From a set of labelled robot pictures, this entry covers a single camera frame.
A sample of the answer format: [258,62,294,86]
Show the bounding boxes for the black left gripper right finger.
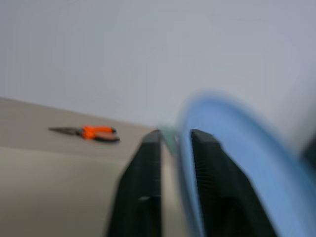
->
[190,128,277,237]

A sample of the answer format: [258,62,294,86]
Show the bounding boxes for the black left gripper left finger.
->
[106,129,162,237]

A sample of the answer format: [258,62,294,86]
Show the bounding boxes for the blue plate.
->
[174,90,316,237]

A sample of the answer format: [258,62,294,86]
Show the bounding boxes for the orange handled pliers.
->
[48,125,121,143]

